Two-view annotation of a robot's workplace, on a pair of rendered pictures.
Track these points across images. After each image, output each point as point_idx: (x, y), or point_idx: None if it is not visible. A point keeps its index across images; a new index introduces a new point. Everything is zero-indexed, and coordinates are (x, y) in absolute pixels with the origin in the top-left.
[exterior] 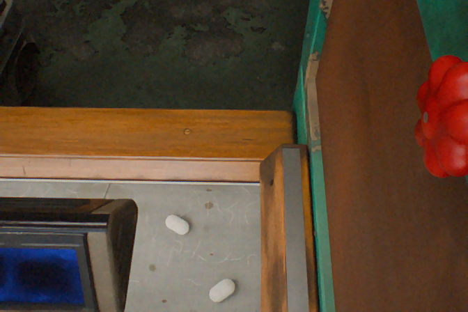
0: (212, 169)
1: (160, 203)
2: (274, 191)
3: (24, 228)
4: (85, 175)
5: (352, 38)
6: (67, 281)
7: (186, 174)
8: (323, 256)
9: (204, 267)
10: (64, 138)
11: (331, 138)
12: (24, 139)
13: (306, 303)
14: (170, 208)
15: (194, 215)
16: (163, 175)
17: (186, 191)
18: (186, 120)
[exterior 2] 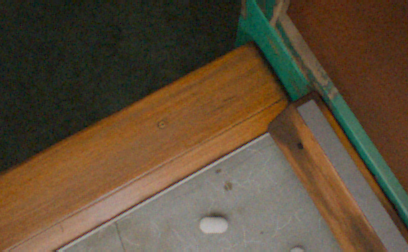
0: (211, 149)
1: (180, 212)
2: (309, 154)
3: None
4: (84, 229)
5: (394, 8)
6: None
7: (188, 168)
8: (402, 200)
9: (262, 248)
10: (36, 206)
11: (364, 89)
12: None
13: None
14: (193, 211)
15: (221, 204)
16: (165, 183)
17: (197, 185)
18: (152, 112)
